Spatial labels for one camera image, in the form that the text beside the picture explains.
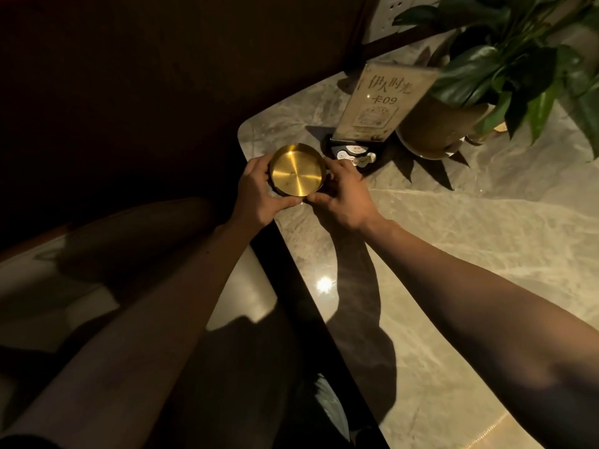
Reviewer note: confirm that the person's right forearm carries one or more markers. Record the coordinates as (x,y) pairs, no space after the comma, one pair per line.
(486,313)

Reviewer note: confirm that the person's right hand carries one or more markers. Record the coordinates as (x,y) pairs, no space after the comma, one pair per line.
(344,201)

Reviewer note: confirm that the person's left thumb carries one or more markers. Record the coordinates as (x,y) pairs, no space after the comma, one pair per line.
(285,202)

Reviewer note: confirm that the person's left forearm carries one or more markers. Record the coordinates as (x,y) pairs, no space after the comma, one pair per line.
(126,331)

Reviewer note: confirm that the acrylic table sign card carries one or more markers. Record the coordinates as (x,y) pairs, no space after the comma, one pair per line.
(379,105)

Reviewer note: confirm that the person's left hand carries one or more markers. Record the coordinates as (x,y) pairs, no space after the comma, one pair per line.
(255,201)

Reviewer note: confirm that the green leafy potted plant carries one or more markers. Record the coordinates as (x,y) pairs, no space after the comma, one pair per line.
(510,65)

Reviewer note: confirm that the person's right thumb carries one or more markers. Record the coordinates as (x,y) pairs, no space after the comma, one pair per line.
(318,197)

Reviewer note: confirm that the white wall socket panel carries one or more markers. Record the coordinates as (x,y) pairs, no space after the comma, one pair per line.
(397,13)

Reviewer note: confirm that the person's dark trousers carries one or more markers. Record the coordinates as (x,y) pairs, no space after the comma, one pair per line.
(280,397)

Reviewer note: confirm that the dark sofa seat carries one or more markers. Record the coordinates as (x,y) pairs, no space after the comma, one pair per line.
(140,88)

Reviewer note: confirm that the round gold metal dish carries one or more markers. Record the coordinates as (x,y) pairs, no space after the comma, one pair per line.
(297,171)

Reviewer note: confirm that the round beige plant pot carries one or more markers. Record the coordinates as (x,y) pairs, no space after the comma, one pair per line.
(437,128)

